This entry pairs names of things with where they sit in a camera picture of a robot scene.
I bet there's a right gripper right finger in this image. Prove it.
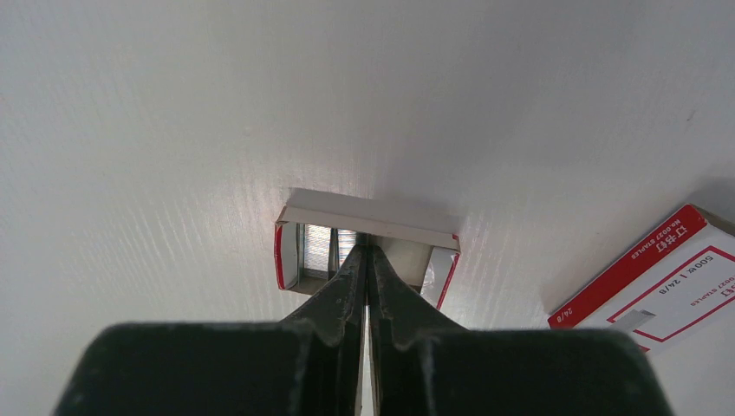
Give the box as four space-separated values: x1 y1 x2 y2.
366 247 672 415

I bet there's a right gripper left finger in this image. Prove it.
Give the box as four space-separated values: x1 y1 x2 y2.
54 246 368 415

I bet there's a closed red staple box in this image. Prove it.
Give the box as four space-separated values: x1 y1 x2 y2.
548 204 734 354

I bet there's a staple strip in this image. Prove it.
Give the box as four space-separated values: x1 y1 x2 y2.
302 224 331 274
336 229 358 268

